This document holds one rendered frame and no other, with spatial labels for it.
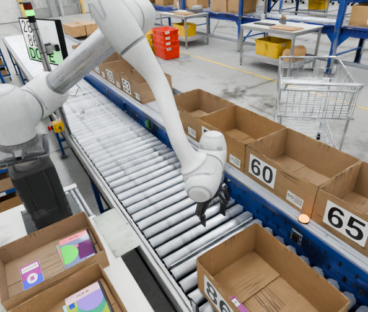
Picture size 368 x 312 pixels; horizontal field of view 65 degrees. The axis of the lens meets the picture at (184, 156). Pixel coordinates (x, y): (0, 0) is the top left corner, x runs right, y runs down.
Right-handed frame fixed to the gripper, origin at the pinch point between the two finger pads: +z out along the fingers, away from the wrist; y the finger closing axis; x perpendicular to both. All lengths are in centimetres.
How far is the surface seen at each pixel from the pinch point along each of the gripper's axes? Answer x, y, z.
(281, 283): 35.0, -5.3, 10.0
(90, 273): -7, 54, 5
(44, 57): -144, 29, -48
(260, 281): 30.2, 0.9, 9.3
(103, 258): -11.4, 47.2, 4.8
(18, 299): -11, 79, 3
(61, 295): -7, 66, 7
